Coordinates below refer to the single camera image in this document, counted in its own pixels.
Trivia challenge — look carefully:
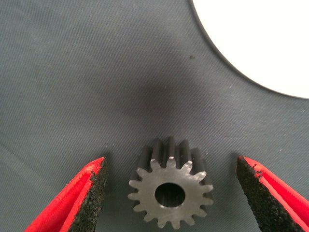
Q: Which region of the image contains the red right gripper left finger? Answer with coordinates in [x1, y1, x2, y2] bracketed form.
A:
[24, 156, 108, 232]

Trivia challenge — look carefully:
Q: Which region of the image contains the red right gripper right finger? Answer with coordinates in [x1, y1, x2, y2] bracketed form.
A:
[236, 155, 309, 232]

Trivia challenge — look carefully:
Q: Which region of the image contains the small steel spur gear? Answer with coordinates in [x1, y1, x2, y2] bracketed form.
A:
[127, 136, 215, 230]

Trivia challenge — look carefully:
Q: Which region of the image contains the round metal carrier plate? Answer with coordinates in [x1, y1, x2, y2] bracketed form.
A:
[189, 0, 309, 100]

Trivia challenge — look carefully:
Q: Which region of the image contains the dark grey table cloth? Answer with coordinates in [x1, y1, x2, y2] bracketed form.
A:
[0, 0, 309, 232]

